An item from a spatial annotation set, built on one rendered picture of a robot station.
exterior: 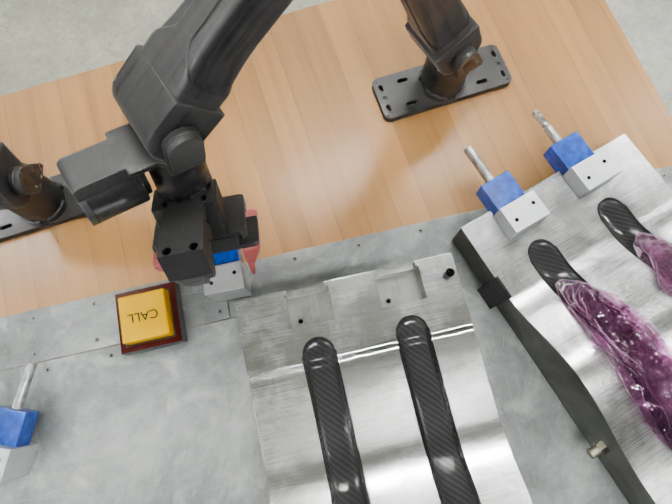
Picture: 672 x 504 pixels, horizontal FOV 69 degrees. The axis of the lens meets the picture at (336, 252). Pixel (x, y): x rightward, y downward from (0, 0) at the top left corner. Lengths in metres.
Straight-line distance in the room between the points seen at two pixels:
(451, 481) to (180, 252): 0.36
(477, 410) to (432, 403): 0.05
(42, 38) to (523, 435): 1.94
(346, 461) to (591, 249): 0.39
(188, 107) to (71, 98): 0.46
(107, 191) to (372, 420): 0.36
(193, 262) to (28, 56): 1.70
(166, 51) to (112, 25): 1.63
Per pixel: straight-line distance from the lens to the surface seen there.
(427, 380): 0.58
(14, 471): 0.74
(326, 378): 0.57
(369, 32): 0.84
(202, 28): 0.42
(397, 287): 0.60
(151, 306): 0.67
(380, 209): 0.70
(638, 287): 0.67
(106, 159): 0.49
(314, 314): 0.60
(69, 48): 2.07
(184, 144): 0.44
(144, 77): 0.45
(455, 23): 0.62
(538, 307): 0.64
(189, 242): 0.48
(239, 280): 0.62
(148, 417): 0.70
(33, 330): 0.78
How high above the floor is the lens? 1.45
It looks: 75 degrees down
